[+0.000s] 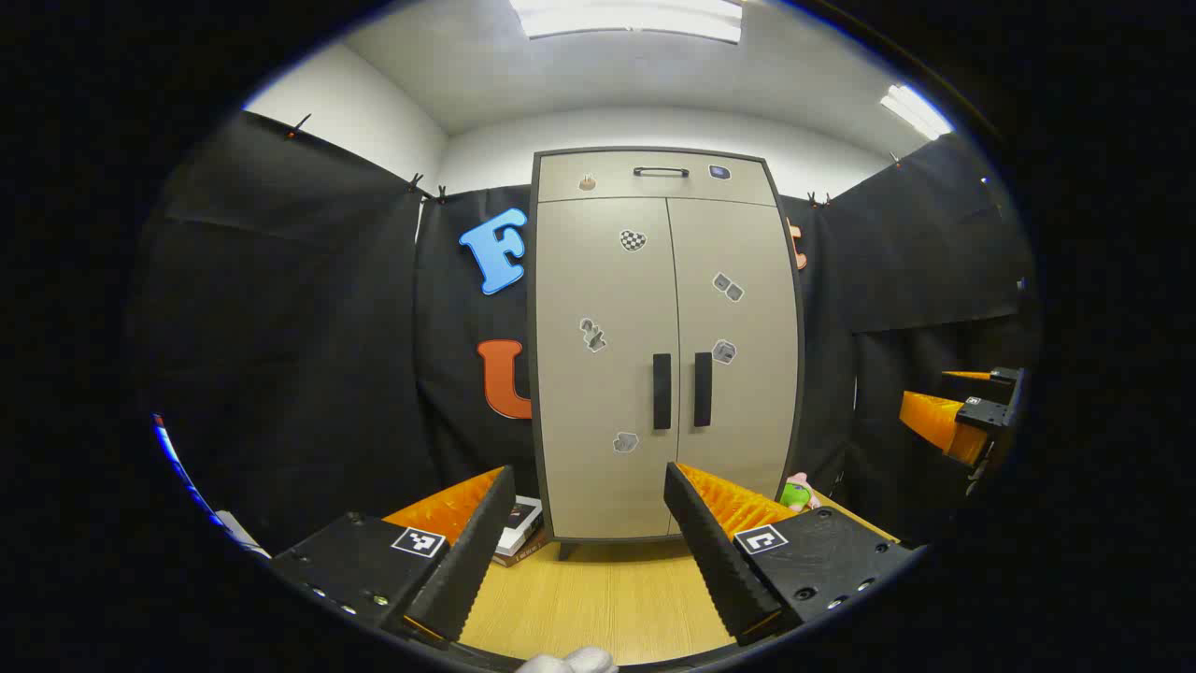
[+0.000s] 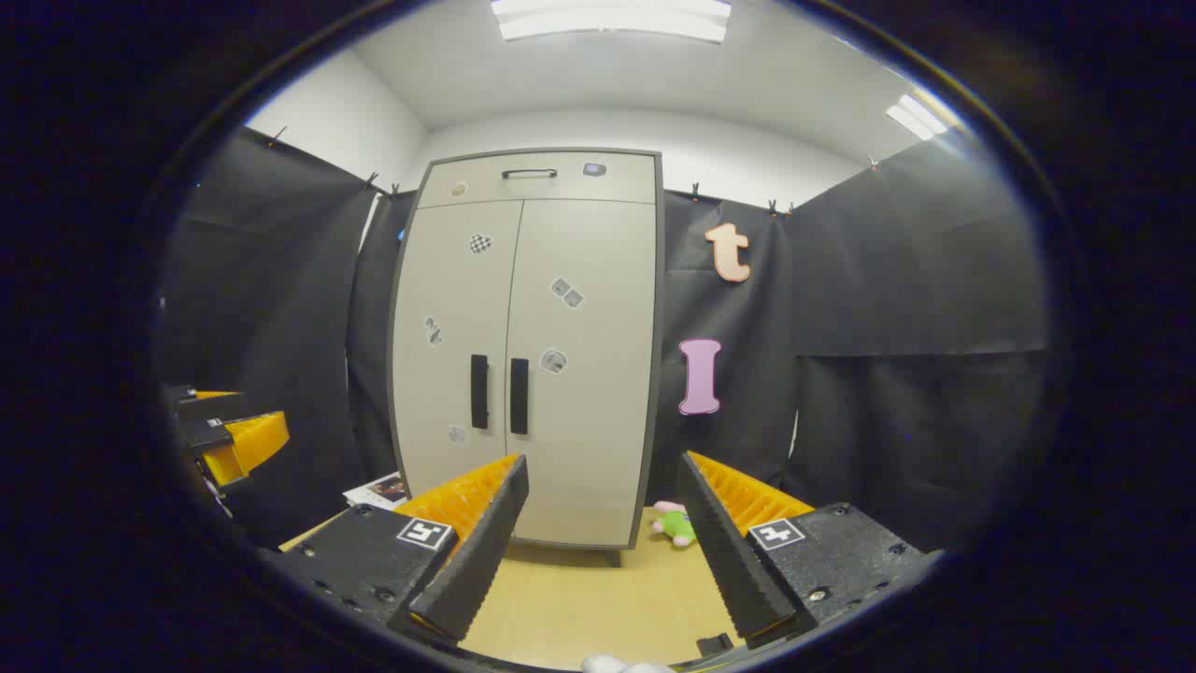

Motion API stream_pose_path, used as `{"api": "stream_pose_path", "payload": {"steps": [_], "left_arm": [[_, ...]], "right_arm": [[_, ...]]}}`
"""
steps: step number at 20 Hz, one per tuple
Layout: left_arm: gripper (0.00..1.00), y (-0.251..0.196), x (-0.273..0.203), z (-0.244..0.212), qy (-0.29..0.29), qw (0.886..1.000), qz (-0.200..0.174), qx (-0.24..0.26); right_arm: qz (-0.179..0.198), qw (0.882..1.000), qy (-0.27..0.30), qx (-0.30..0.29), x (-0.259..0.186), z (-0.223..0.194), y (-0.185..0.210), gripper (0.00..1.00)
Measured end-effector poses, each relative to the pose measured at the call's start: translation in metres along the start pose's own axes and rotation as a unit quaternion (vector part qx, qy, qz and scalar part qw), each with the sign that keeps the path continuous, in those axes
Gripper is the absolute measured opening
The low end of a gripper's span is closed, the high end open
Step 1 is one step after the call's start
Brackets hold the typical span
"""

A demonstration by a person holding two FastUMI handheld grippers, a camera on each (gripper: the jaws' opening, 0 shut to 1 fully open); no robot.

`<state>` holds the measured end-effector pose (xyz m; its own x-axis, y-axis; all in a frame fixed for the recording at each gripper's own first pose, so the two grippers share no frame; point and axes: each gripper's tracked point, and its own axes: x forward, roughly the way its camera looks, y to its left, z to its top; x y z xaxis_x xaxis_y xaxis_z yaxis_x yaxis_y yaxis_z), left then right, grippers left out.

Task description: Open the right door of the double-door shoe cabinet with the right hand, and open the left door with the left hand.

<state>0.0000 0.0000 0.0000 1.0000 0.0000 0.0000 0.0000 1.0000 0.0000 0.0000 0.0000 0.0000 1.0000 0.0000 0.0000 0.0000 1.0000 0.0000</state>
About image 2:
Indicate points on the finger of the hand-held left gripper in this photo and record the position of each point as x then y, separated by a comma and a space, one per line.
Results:
248, 444
210, 404

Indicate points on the grey cabinet drawer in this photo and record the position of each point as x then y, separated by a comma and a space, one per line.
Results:
561, 192

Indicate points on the grey shoe cabinet door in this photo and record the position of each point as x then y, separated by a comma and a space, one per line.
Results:
589, 421
448, 336

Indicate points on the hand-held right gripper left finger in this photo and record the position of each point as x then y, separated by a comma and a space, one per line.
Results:
476, 561

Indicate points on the long ceiling light panel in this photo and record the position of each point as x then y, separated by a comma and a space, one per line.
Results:
612, 19

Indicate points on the pink and green plush toy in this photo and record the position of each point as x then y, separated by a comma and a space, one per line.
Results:
676, 525

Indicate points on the black backdrop cloth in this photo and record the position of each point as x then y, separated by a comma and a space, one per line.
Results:
888, 280

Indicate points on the printed booklet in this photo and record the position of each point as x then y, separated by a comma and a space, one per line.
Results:
378, 490

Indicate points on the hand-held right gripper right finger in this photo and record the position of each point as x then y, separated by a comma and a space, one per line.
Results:
733, 561

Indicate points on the grey double-door shoe cabinet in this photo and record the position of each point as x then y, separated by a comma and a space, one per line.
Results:
579, 280

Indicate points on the small ceiling light panel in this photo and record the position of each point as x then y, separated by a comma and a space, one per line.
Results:
918, 117

